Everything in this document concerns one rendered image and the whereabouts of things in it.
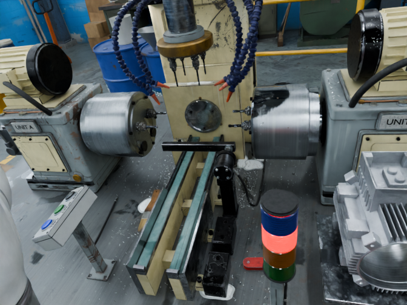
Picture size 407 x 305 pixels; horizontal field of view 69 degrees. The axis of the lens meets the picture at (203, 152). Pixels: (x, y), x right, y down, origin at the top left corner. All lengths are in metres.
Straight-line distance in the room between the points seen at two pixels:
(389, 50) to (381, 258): 0.50
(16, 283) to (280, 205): 0.35
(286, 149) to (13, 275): 0.77
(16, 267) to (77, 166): 0.93
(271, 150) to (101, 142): 0.59
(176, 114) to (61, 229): 0.63
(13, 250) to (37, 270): 0.80
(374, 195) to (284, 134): 0.35
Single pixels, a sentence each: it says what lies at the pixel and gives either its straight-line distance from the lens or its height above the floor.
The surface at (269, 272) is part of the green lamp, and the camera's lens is 0.61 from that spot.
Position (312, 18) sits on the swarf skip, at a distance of 5.05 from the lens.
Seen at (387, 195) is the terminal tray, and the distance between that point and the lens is 0.67.
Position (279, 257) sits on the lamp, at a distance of 0.56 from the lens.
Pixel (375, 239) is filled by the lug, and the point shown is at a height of 1.09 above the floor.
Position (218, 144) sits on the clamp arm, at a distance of 0.96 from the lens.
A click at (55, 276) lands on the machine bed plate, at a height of 0.80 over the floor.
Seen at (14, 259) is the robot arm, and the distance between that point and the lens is 0.34.
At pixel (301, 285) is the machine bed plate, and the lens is 0.89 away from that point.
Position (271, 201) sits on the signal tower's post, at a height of 1.22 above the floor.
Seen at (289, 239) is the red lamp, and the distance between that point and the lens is 0.52.
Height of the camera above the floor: 1.57
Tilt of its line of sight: 35 degrees down
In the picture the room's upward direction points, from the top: 10 degrees counter-clockwise
